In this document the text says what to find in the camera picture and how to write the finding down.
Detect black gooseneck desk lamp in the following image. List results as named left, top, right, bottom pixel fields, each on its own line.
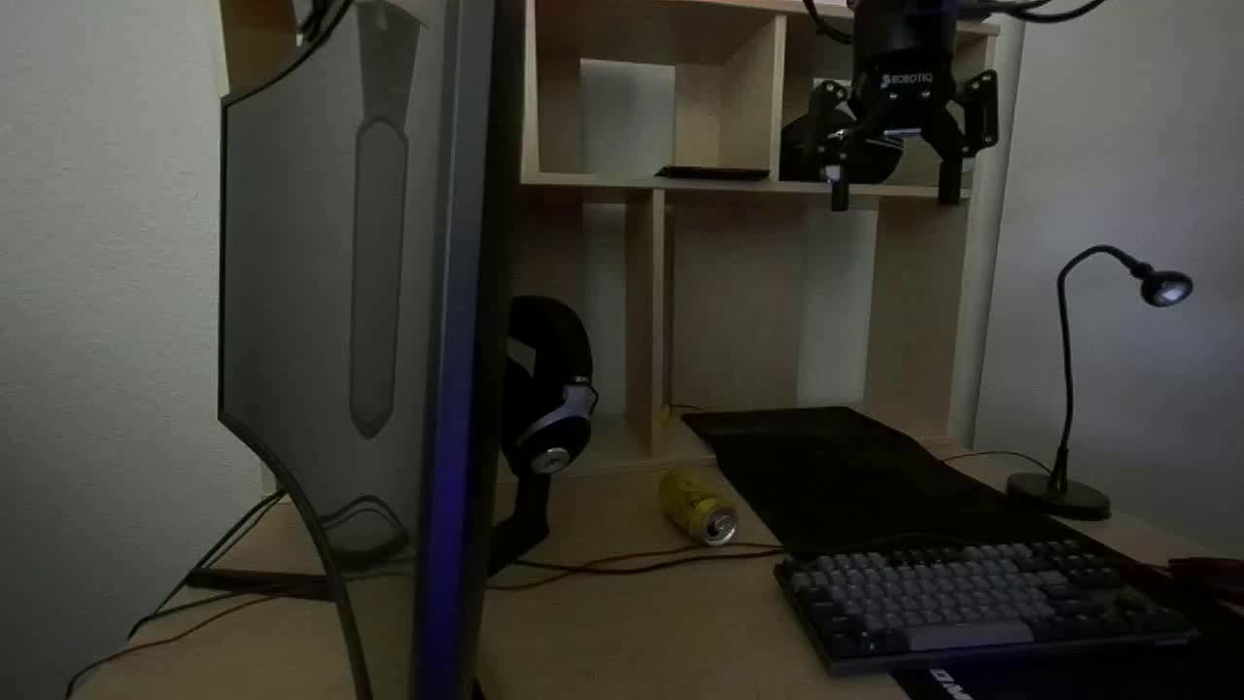
left=1004, top=243, right=1197, bottom=527

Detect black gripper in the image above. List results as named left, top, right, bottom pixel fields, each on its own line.
left=808, top=37, right=1004, bottom=213

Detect black monitor stand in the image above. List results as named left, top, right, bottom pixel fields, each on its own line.
left=186, top=563, right=343, bottom=603

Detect black headphone stand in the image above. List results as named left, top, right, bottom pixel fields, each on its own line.
left=483, top=466, right=557, bottom=577

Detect black silver headphones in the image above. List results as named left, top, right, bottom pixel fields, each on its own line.
left=500, top=294, right=602, bottom=483

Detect flat black shelf item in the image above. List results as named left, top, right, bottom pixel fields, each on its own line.
left=651, top=159, right=773, bottom=186

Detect black desk mat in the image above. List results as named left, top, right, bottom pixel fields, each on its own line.
left=681, top=404, right=1244, bottom=700

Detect curved black computer monitor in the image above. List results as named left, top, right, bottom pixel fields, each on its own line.
left=213, top=0, right=527, bottom=700

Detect light wooden shelf hutch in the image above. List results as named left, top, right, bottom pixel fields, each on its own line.
left=216, top=0, right=1026, bottom=460

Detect black red computer mouse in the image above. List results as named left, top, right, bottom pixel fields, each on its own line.
left=1161, top=555, right=1244, bottom=616

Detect grey mechanical keyboard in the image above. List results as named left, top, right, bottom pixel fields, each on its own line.
left=773, top=532, right=1200, bottom=679

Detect black monitor cable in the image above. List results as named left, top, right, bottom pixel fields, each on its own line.
left=124, top=483, right=290, bottom=642

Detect brown desk cable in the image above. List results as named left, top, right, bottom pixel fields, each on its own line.
left=483, top=541, right=790, bottom=600

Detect thin lamp cable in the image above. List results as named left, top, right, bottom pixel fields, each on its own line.
left=944, top=448, right=1057, bottom=480

